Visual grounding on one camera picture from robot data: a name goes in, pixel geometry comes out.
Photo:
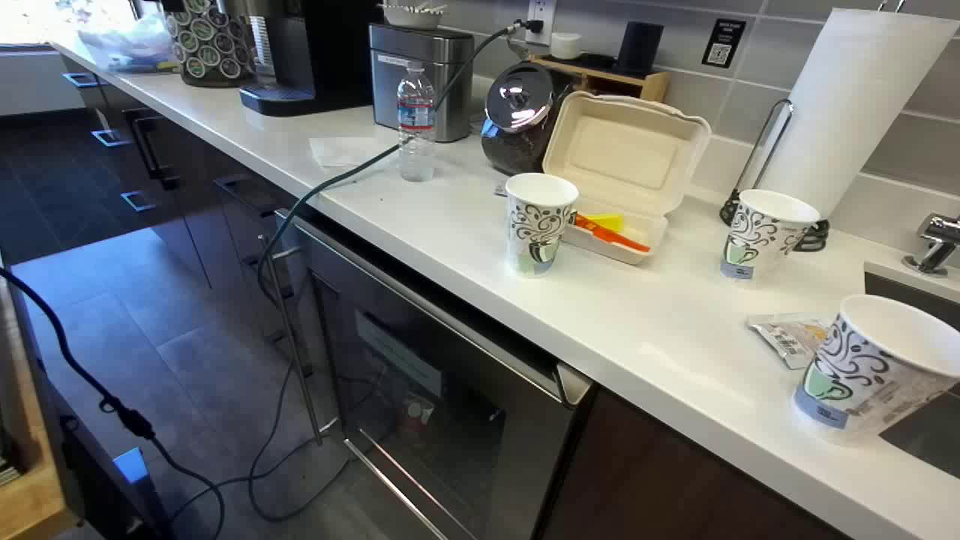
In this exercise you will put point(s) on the wooden counter rack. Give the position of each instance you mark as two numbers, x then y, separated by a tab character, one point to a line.
609	79

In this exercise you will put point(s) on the patterned paper cup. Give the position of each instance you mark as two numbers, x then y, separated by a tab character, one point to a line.
766	236
880	363
541	226

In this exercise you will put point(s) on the yellow plastic utensil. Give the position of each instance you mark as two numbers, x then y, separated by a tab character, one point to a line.
605	221

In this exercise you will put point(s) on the orange plastic fork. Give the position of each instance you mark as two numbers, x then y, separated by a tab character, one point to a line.
618	239

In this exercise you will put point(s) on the clear plastic water bottle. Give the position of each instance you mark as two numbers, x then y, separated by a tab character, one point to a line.
415	123

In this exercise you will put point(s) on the black round capsule coffee machine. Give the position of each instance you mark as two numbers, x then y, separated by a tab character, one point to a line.
519	114

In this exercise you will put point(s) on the beige clamshell takeout container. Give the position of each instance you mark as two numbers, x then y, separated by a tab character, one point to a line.
624	150

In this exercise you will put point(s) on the silver metal box appliance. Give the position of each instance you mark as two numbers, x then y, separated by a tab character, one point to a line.
423	79

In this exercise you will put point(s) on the small white box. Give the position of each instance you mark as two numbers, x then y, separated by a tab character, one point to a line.
566	45

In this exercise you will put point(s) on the black silver Keurig coffee maker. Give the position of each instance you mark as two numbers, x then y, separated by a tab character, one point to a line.
319	48

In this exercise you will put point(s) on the black box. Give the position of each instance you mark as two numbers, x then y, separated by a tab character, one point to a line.
641	45

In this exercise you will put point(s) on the small foil packet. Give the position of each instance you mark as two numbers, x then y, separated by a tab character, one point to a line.
785	333

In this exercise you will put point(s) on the white paper towel roll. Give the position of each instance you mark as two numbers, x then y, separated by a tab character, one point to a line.
849	101

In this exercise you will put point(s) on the clear plastic bag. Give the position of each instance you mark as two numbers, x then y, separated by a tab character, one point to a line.
123	44

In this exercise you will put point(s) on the chrome faucet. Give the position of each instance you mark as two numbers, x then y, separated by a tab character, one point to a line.
939	241

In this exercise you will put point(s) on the dark countertop sink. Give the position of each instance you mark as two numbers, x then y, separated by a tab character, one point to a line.
934	437

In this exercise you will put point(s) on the white low cabinet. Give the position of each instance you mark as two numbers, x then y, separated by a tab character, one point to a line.
33	79

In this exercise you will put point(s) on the wooden cart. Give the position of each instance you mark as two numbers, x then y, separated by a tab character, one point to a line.
26	480

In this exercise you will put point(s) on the white wall outlet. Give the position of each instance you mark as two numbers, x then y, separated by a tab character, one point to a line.
541	13

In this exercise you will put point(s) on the black wall plate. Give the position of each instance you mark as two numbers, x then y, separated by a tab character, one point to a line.
723	44

